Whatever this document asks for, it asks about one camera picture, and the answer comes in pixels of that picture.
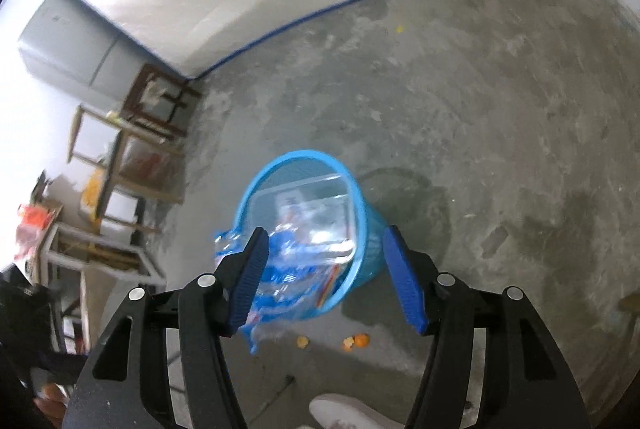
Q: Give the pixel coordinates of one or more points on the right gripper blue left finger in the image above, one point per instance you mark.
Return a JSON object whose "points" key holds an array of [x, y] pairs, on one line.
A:
{"points": [[245, 272]]}

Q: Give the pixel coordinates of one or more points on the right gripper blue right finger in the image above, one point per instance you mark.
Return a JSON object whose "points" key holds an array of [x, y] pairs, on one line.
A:
{"points": [[408, 289]]}

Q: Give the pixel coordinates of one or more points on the clear candy plastic bag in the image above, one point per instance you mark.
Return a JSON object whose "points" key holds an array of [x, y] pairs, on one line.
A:
{"points": [[289, 294]]}

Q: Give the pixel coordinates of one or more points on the clear plastic food container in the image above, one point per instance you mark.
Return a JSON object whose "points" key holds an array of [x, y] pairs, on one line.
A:
{"points": [[309, 221]]}

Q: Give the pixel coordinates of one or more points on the blue mesh trash bin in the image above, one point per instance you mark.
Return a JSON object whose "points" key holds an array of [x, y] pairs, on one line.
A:
{"points": [[367, 261]]}

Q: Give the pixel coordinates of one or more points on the person's left hand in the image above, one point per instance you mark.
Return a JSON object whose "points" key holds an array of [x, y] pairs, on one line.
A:
{"points": [[52, 403]]}

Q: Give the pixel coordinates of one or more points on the grey side table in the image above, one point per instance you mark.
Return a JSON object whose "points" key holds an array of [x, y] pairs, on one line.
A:
{"points": [[100, 262]]}

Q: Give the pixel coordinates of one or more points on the orange peel on floor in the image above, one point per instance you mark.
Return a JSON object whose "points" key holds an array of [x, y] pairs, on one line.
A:
{"points": [[357, 341]]}

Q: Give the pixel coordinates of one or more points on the pink red plastic bags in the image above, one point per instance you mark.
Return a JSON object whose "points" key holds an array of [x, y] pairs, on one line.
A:
{"points": [[33, 222]]}

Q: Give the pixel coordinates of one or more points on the white shoe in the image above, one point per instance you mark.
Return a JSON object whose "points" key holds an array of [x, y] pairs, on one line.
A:
{"points": [[333, 410]]}

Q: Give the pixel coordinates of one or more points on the wooden chair black seat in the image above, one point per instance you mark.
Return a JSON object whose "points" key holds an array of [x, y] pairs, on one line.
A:
{"points": [[135, 164]]}

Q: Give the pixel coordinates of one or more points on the yellow plastic bag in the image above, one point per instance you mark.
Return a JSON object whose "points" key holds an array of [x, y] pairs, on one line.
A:
{"points": [[90, 195]]}

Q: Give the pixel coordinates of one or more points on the dark wooden stool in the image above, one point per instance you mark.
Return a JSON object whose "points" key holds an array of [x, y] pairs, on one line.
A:
{"points": [[155, 100]]}

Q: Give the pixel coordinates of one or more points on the silver refrigerator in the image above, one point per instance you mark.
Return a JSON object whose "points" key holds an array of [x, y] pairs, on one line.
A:
{"points": [[72, 48]]}

